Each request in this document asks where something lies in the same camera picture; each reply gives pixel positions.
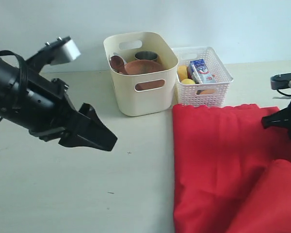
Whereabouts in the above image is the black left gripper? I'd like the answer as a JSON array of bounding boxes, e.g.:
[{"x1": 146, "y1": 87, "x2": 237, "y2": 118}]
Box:
[{"x1": 25, "y1": 72, "x2": 117, "y2": 151}]

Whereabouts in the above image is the brown wooden spoon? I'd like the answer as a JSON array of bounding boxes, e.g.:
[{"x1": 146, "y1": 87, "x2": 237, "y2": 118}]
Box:
[{"x1": 110, "y1": 55, "x2": 127, "y2": 75}]

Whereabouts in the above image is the brown wooden plate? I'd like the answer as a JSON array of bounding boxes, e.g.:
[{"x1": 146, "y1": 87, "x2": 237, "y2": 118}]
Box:
[{"x1": 125, "y1": 60, "x2": 165, "y2": 91}]

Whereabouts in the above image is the red scalloped cloth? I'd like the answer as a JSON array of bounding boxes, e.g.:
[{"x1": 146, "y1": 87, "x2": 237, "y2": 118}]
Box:
[{"x1": 172, "y1": 104, "x2": 291, "y2": 233}]

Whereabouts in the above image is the stainless steel cup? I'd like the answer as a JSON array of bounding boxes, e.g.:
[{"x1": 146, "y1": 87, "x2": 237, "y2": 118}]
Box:
[{"x1": 134, "y1": 50, "x2": 159, "y2": 62}]

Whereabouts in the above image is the blue white milk carton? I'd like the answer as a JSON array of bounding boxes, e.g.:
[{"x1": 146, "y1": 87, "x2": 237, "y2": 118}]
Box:
[{"x1": 188, "y1": 59, "x2": 216, "y2": 84}]

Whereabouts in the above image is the yellow lemon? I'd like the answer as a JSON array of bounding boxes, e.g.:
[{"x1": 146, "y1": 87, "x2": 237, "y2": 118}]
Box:
[{"x1": 181, "y1": 78, "x2": 195, "y2": 85}]

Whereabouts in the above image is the yellow cheese wedge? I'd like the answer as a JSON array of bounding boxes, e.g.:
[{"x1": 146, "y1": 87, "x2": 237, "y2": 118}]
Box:
[{"x1": 177, "y1": 65, "x2": 188, "y2": 82}]

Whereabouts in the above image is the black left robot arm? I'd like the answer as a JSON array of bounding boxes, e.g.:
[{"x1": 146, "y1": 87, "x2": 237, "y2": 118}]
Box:
[{"x1": 0, "y1": 50, "x2": 117, "y2": 151}]

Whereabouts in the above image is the cream plastic bin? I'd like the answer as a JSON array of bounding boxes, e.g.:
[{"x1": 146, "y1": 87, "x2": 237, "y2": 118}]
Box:
[{"x1": 103, "y1": 32, "x2": 178, "y2": 117}]

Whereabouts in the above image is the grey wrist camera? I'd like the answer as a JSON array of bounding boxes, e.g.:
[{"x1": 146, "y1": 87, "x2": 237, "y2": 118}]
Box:
[{"x1": 270, "y1": 73, "x2": 291, "y2": 90}]

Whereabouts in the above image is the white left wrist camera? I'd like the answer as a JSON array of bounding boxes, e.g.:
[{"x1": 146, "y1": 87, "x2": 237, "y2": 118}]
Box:
[{"x1": 26, "y1": 36, "x2": 81, "y2": 73}]

